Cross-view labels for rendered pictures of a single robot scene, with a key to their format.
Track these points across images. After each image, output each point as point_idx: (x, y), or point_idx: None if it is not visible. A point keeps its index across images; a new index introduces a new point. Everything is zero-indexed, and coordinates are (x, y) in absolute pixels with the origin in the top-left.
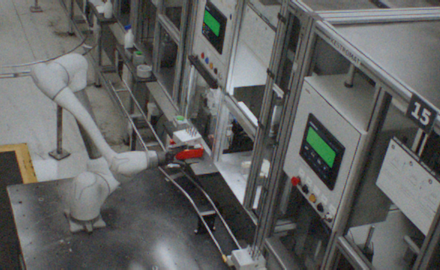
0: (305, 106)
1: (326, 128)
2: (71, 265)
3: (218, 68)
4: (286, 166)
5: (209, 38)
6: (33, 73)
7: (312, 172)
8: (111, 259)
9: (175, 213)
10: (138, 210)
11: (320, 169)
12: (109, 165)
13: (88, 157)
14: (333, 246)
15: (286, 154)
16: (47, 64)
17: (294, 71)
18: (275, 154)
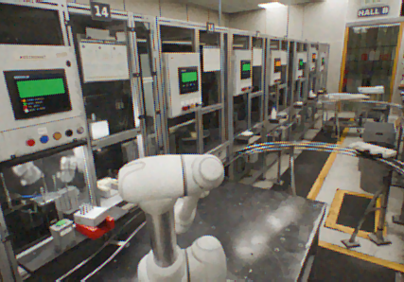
0: (173, 67)
1: (186, 66)
2: (261, 259)
3: (71, 128)
4: (173, 112)
5: (47, 106)
6: (221, 166)
7: (187, 95)
8: (231, 246)
9: (149, 247)
10: None
11: (192, 87)
12: (193, 214)
13: (173, 265)
14: (201, 116)
15: (171, 106)
16: (195, 158)
17: (155, 57)
18: (160, 119)
